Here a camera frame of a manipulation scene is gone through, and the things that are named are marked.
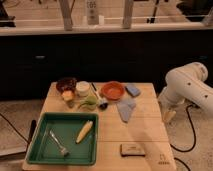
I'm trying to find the blue sponge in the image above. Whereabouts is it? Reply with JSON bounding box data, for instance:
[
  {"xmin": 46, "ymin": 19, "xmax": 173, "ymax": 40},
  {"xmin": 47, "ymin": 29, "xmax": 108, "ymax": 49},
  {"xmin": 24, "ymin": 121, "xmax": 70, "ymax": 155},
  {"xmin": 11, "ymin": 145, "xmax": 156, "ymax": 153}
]
[{"xmin": 125, "ymin": 84, "xmax": 140, "ymax": 97}]

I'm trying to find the light blue towel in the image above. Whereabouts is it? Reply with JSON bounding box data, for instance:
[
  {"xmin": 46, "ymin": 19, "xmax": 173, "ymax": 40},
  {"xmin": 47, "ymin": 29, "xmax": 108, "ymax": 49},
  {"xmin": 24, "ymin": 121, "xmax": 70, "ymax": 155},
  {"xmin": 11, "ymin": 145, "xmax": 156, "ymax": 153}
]
[{"xmin": 117, "ymin": 98, "xmax": 136, "ymax": 123}]

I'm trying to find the green toy vegetable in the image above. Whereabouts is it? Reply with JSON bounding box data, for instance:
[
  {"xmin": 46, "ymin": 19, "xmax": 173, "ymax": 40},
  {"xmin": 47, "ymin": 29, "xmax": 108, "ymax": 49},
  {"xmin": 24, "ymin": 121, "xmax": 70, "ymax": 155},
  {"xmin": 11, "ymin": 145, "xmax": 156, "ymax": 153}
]
[{"xmin": 79, "ymin": 96, "xmax": 97, "ymax": 110}]

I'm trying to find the metal fork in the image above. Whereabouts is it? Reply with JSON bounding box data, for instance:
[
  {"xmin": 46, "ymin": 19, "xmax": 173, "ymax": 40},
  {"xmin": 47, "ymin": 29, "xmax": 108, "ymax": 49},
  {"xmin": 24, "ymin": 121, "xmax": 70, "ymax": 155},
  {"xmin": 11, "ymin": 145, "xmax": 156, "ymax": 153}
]
[{"xmin": 49, "ymin": 130, "xmax": 69, "ymax": 157}]

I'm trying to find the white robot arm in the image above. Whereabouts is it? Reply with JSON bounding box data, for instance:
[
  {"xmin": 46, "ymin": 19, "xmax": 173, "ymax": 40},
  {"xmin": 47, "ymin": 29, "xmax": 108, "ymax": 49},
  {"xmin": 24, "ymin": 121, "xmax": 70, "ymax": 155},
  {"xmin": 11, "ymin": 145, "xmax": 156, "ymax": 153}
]
[{"xmin": 158, "ymin": 62, "xmax": 213, "ymax": 123}]

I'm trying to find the black cable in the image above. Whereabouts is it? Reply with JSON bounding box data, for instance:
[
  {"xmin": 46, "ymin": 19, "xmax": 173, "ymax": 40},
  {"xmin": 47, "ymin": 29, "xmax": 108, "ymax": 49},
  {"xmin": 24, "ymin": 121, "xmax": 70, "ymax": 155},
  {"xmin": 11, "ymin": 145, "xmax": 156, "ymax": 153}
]
[{"xmin": 170, "ymin": 103, "xmax": 198, "ymax": 154}]

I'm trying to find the orange bowl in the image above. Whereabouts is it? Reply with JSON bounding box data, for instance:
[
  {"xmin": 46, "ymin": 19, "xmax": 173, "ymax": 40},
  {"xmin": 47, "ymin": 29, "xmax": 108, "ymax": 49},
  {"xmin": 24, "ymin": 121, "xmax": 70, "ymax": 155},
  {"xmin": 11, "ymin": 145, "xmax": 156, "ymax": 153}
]
[{"xmin": 101, "ymin": 81, "xmax": 125, "ymax": 100}]

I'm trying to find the yellow toy block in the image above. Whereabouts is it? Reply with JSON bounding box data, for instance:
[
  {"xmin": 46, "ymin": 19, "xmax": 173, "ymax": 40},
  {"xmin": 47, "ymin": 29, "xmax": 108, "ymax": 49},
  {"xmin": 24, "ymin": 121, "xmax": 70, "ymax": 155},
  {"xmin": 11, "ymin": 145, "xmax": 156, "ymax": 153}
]
[{"xmin": 62, "ymin": 90, "xmax": 75, "ymax": 102}]

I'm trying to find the green plastic tray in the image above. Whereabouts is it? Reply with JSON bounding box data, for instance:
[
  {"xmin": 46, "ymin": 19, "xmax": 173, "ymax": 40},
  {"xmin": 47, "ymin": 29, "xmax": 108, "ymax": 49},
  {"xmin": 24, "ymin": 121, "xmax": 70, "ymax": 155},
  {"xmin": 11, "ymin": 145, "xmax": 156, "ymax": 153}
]
[{"xmin": 27, "ymin": 113, "xmax": 98, "ymax": 166}]

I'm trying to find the yellow corn cob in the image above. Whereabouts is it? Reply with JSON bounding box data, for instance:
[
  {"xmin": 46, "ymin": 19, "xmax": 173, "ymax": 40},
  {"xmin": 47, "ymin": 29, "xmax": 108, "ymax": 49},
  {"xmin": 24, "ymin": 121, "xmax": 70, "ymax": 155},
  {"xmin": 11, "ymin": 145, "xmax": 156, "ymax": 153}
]
[{"xmin": 76, "ymin": 121, "xmax": 93, "ymax": 143}]

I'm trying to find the dark brown bowl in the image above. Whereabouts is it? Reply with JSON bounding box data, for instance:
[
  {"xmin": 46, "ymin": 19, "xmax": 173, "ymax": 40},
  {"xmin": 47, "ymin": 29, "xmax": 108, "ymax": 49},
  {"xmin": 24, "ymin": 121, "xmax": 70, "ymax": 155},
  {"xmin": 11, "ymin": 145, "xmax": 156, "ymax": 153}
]
[{"xmin": 56, "ymin": 77, "xmax": 77, "ymax": 93}]

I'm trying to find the white cup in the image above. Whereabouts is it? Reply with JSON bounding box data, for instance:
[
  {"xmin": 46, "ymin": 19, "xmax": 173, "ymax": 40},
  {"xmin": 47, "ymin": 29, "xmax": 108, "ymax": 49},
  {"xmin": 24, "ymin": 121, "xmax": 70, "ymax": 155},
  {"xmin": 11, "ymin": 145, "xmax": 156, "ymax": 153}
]
[{"xmin": 76, "ymin": 81, "xmax": 90, "ymax": 97}]

